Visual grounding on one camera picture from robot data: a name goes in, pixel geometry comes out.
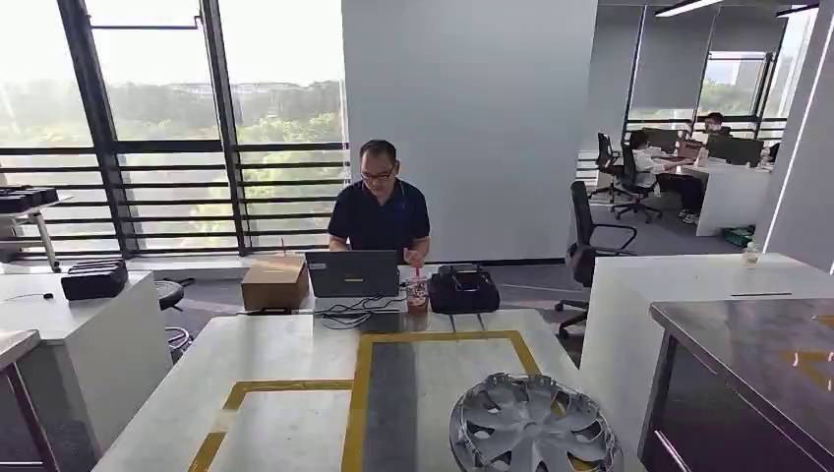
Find white office desk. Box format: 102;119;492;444
677;159;773;238

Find black monitor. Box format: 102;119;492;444
706;133;765;167

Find silver plastic wheel hubcap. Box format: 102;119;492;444
448;372;624;472

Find black cases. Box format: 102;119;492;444
0;186;60;215

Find dark grey laptop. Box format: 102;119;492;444
304;250;400;300

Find seated person in background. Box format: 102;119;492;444
628;130;705;225

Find black case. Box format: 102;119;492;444
61;258;130;302

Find black stool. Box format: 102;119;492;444
154;278;196;353

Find green box on floor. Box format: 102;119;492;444
721;225;757;249

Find small table with cases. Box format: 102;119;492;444
0;195;74;273

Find brown cardboard box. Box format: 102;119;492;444
241;254;311;312

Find black cables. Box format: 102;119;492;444
314;294;406;330

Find plastic drink cup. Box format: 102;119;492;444
404;266;430;314

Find white cabinet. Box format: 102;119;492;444
0;269;174;457

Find black bag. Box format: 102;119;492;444
428;264;502;316

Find black window railing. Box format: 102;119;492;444
0;142;351;259

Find person at laptop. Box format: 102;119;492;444
328;138;432;268

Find pale steel bench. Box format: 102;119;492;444
90;309;646;472

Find black office chair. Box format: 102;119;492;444
612;142;663;225
555;180;638;340
589;132;624;202

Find dark steel bench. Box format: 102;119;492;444
638;297;834;472

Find yellow tape outline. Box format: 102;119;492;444
778;314;834;392

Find dark framed table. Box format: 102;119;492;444
0;328;60;472

